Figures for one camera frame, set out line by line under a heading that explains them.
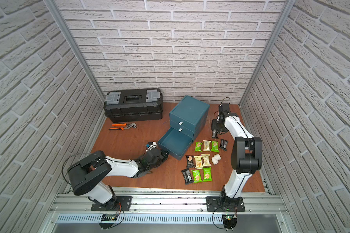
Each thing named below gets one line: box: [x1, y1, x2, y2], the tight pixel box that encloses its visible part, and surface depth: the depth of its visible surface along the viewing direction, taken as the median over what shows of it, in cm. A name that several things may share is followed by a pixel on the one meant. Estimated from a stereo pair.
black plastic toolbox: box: [103, 87, 164, 123], surface depth 101 cm
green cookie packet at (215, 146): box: [210, 140, 220, 153], surface depth 96 cm
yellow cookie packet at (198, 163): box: [193, 155, 204, 169], surface depth 89 cm
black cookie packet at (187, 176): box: [180, 167, 194, 185], surface depth 84 cm
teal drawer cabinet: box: [169, 94, 210, 141], surface depth 87 cm
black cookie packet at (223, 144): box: [219, 138, 229, 151], surface depth 97 cm
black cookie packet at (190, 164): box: [185, 155, 195, 168], surface depth 89 cm
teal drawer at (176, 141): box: [157, 126, 194, 161], surface depth 99 cm
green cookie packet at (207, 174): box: [202, 166, 213, 183], surface depth 85 cm
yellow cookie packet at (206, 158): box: [201, 153, 212, 167], surface depth 89 cm
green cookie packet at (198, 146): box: [194, 141, 204, 153], surface depth 96 cm
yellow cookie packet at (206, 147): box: [202, 140, 212, 152], surface depth 96 cm
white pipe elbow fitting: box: [211, 153, 222, 165], surface depth 89 cm
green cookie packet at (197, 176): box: [191, 169, 203, 184], surface depth 84 cm
